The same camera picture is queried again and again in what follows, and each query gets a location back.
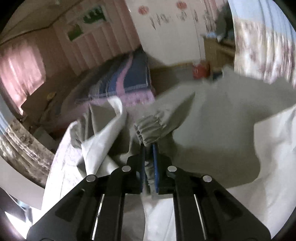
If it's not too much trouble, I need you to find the pink window curtain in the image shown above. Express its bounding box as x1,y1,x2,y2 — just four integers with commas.
1,39,46,115

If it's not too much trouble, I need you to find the red container on floor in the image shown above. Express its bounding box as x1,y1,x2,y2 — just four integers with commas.
192,60,210,79

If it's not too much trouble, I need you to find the grey green large jacket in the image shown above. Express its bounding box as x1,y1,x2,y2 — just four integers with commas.
42,68,295,236

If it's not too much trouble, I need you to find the white wardrobe with stickers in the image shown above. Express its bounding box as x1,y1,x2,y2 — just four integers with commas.
125,0,227,68

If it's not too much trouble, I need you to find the green wall picture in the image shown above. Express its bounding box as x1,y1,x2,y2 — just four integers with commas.
66,4,109,42

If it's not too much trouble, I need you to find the blue pink striped quilt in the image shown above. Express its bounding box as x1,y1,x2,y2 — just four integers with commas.
75,46,154,105

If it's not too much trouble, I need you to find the left floral curtain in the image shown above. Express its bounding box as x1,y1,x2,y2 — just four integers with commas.
1,98,54,188

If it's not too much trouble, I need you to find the floral beige blue curtain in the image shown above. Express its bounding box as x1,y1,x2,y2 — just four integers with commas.
228,1,295,86

